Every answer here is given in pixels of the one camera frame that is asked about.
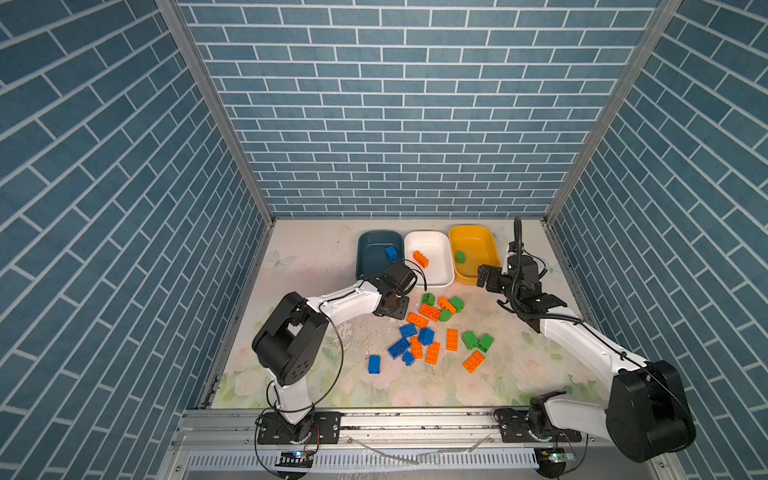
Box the blue lego with hole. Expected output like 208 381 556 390
385 246 399 261

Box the orange lego horizontal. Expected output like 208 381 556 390
413 251 429 268

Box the orange lego long top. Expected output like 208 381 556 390
419 304 441 322

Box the orange lego top small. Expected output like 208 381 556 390
437 297 457 314

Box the long blue lego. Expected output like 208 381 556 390
388 338 411 359

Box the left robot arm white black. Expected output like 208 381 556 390
251 260 418 426

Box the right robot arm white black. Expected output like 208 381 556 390
477 253 696 463

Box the dark teal plastic bin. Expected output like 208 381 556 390
355 230 404 280

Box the white plastic bin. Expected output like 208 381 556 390
404 230 455 288

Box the yellow plastic bin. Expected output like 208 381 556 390
449 225 501 285

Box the small blue lego bottom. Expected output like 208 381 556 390
402 351 415 366

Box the blue lego lone lower left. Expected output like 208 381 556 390
367 355 381 375

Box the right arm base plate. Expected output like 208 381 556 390
493 407 582 443

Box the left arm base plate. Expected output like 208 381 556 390
256 410 342 445

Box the aluminium front rail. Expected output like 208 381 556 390
170 407 667 451

